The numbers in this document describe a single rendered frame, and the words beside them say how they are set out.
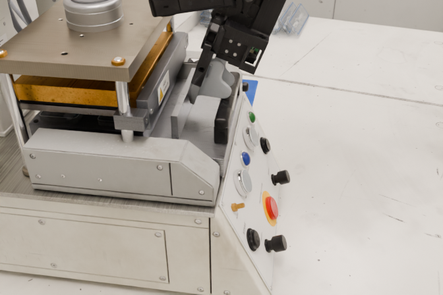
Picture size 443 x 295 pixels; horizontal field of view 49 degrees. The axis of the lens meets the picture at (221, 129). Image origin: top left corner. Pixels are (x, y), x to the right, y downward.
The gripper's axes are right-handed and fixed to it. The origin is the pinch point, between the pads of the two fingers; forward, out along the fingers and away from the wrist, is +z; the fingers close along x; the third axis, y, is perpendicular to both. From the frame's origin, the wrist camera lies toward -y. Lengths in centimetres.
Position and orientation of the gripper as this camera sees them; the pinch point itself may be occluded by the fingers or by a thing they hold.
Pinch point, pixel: (190, 93)
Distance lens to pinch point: 74.0
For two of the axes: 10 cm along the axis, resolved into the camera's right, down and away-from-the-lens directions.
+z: -3.4, 7.6, 5.6
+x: 1.5, -5.4, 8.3
